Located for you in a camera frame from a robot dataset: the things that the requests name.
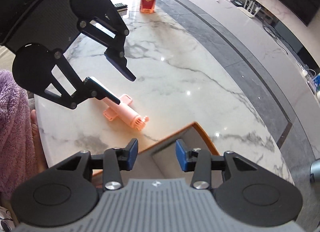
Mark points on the silver trash can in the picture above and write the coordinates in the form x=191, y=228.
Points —
x=315, y=170

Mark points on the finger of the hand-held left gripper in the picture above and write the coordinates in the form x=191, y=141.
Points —
x=117, y=64
x=97, y=89

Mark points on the marble television stand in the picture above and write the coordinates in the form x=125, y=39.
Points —
x=295, y=76

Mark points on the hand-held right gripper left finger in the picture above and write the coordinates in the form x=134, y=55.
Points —
x=132, y=154

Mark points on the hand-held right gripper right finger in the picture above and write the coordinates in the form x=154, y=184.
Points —
x=182, y=155

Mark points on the orange cardboard box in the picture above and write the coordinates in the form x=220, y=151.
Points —
x=162, y=169

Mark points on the purple fluffy robe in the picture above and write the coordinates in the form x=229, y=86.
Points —
x=15, y=134

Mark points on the white router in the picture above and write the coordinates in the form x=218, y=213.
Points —
x=248, y=9

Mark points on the white charger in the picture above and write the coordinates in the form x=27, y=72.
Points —
x=305, y=70

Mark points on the person's bare leg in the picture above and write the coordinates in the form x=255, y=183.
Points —
x=38, y=142

